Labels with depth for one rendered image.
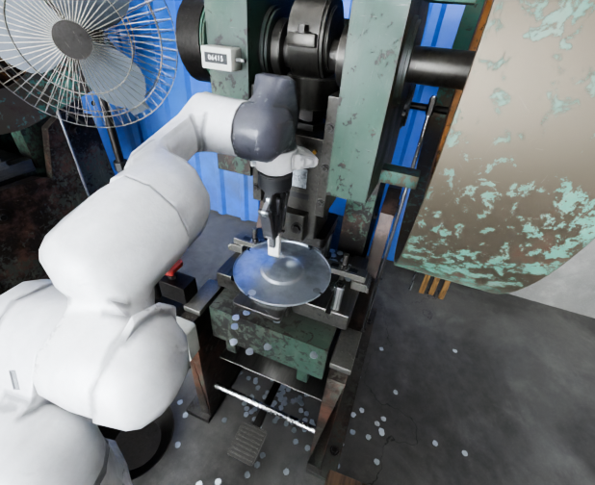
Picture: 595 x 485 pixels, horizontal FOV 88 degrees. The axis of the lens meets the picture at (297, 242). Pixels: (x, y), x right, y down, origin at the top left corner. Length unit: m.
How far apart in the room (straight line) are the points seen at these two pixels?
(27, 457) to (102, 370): 0.10
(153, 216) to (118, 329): 0.11
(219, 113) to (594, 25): 0.44
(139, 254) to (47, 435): 0.18
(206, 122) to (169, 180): 0.22
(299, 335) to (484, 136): 0.72
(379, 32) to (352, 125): 0.16
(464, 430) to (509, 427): 0.21
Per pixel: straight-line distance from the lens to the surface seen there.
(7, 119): 1.81
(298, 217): 0.82
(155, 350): 0.33
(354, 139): 0.68
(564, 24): 0.38
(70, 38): 1.27
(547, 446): 1.89
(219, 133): 0.55
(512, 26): 0.37
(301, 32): 0.72
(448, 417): 1.72
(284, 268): 0.92
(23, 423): 0.40
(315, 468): 1.44
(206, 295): 1.06
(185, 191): 0.37
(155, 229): 0.34
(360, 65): 0.66
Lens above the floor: 1.39
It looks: 36 degrees down
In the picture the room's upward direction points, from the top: 5 degrees clockwise
